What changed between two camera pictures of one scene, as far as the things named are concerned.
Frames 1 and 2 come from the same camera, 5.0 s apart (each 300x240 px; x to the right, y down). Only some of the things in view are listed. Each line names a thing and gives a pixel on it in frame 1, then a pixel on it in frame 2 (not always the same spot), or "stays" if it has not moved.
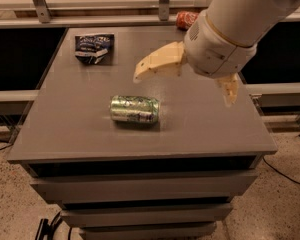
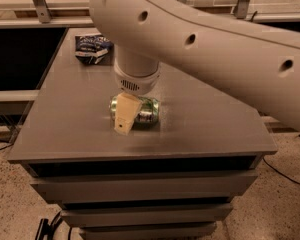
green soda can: x=132 y=108 stays
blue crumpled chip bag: x=97 y=49 stays
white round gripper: x=214 y=49 → x=136 y=84
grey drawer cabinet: x=156 y=158 stays
